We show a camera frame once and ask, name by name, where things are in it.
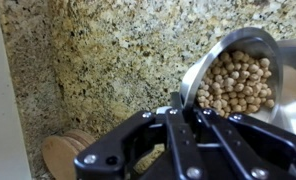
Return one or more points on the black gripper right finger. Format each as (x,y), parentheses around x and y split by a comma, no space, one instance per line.
(261,146)

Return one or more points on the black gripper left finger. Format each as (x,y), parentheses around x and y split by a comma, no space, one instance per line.
(101,153)

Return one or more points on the chickpeas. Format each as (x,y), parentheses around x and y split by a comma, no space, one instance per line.
(234,86)

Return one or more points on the large steel bowl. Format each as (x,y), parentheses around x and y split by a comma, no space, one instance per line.
(248,40)

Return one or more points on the small steel bowl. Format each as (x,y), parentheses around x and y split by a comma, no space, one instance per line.
(294,113)

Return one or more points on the wooden coaster stack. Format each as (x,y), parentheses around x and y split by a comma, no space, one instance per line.
(59,156)

